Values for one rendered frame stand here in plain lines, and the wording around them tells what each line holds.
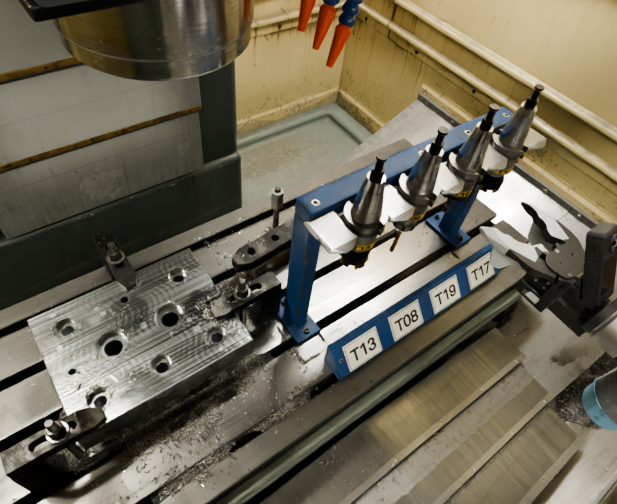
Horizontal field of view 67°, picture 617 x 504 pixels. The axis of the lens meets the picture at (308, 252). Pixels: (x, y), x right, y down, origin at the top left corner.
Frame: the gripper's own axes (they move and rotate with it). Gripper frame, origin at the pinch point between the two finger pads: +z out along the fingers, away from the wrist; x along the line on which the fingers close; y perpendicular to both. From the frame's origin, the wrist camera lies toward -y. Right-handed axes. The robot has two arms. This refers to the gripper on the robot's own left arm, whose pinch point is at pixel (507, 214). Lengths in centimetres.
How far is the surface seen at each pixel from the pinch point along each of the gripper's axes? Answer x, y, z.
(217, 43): -43, -32, 12
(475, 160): -1.1, -4.9, 8.5
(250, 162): 8, 64, 88
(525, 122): 10.0, -7.8, 9.0
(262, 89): 21, 46, 101
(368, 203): -23.3, -6.5, 9.0
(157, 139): -32, 19, 62
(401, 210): -16.4, -2.2, 8.1
